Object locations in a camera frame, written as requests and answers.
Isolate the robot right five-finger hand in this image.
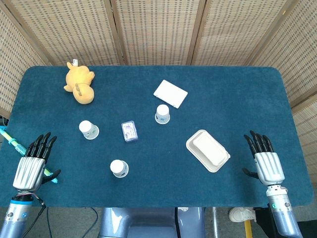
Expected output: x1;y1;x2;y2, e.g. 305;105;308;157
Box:
242;130;285;186

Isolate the robot left five-finger hand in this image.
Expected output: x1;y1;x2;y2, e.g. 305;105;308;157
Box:
12;132;61;193

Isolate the paper cup green flower print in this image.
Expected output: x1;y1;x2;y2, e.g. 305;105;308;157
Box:
78;120;100;140

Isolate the paper cup blue flower print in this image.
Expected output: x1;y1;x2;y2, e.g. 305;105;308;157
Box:
155;104;171;124

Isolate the white paper cup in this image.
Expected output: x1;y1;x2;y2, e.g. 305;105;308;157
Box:
109;159;129;179

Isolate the cyan and green pen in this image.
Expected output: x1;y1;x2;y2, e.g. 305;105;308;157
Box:
0;125;59;184

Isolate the white sneaker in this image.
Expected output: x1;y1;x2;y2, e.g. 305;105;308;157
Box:
228;207;257;223

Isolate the cream takeout food container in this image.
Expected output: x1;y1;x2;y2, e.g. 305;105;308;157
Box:
186;129;231;173

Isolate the silver table leg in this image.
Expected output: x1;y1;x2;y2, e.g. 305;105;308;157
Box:
211;207;219;238

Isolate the yellow plush toy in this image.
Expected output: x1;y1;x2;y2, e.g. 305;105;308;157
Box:
63;58;96;105

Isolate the purple clear floss pick box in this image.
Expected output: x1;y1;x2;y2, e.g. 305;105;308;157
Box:
121;120;139;143

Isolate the white flat plastic box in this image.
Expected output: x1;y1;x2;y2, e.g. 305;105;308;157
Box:
153;79;189;109

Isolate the blue-grey robot torso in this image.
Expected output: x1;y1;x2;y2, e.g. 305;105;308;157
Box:
99;207;206;238

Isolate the woven rattan folding screen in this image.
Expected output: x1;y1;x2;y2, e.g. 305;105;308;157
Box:
0;0;317;186

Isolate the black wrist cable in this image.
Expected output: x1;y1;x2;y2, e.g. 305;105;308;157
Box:
23;195;54;238

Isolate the yellow post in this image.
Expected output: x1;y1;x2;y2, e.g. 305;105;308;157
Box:
244;220;254;238

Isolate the dark blue floor cable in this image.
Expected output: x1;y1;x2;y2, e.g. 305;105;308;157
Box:
85;207;100;235

